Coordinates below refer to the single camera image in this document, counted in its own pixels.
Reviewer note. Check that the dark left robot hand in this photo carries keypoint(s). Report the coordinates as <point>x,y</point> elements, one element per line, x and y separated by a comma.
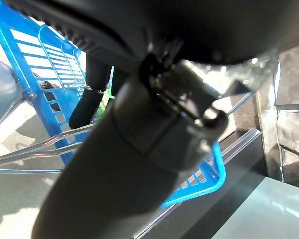
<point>129,174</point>

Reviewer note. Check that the blue plastic shopping basket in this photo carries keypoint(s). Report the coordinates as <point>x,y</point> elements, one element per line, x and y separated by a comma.
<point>52,64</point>

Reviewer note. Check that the green packaged item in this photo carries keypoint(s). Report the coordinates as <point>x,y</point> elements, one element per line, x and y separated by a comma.
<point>105,99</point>

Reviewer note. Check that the grey rounded robot body part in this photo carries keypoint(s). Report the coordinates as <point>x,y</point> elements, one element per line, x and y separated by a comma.
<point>2,92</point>

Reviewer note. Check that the clear plastic shelf divider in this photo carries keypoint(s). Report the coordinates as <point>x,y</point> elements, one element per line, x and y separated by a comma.
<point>280,104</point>

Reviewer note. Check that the black shelf with clear rail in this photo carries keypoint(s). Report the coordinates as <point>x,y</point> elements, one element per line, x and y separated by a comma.
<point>239,159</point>

